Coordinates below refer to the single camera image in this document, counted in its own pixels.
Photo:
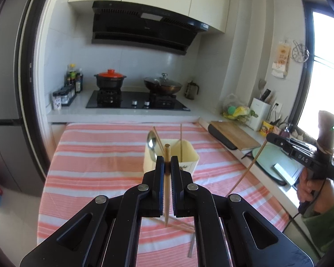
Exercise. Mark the pink cup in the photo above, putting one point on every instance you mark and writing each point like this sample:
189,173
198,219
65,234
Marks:
277,131

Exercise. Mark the dark wok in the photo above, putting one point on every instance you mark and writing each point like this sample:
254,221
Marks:
162,89

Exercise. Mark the soap dispenser bottle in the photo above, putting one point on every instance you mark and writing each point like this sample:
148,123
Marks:
287,129

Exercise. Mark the dark door frame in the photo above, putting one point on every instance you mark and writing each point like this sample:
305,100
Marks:
26,89

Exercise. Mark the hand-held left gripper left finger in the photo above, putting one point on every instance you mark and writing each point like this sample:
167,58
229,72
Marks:
156,189

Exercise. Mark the glass wok lid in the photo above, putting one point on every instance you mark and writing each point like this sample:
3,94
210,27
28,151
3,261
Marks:
167,81

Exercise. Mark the printed paper bag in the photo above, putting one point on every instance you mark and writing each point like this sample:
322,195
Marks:
281,58

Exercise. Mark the black gas stove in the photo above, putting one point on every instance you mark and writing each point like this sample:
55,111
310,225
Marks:
128,101

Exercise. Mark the metal spoon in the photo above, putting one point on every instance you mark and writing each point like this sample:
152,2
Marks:
151,141

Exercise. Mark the white print spice jar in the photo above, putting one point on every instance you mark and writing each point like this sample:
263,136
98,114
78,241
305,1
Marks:
57,101

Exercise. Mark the wall socket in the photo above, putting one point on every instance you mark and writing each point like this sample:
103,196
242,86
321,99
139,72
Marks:
278,106

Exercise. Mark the person's right hand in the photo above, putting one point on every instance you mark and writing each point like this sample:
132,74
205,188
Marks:
329,190

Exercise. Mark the bag of yellow green produce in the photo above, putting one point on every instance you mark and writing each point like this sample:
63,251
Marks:
238,110

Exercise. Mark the red pot lid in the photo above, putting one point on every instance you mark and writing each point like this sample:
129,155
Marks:
110,73

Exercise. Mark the wooden cutting board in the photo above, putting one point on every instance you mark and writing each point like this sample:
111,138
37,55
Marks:
236,135

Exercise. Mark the grey spatula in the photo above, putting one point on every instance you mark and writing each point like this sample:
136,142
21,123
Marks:
262,84

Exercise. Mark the pile of wooden chopsticks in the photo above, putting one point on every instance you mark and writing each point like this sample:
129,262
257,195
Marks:
183,227

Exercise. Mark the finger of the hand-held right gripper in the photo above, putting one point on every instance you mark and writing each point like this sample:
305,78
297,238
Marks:
279,141

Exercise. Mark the dark sauce bottle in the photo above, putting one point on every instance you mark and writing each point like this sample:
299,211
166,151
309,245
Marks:
78,82

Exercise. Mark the grey refrigerator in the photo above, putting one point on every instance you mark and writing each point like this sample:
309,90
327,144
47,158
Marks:
5,89

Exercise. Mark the yellow cap bottle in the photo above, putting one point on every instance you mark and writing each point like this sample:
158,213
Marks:
71,73

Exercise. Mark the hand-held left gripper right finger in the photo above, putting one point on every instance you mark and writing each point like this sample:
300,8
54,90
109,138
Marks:
179,189

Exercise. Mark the glass carafe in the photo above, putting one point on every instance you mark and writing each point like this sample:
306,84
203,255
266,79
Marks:
191,90

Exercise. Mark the round light green tray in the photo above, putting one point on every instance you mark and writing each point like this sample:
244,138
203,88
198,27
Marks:
267,161

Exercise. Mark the black range hood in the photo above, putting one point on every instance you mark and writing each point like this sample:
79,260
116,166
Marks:
142,27

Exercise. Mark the white knife block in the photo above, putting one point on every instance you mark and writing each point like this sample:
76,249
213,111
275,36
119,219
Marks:
260,115

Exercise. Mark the yellow printed cup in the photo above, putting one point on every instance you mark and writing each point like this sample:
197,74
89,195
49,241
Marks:
267,128

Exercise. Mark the pink striped tablecloth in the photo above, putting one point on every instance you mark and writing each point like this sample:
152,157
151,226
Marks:
100,158

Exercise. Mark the black clay pot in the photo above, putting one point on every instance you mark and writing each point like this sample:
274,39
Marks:
110,84

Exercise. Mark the window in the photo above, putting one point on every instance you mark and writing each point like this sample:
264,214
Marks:
331,75

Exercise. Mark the cream utensil holder box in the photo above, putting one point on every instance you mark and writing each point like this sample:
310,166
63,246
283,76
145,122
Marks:
188,155

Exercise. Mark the single wooden chopstick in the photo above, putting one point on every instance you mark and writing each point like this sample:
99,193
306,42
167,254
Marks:
247,169
157,136
167,153

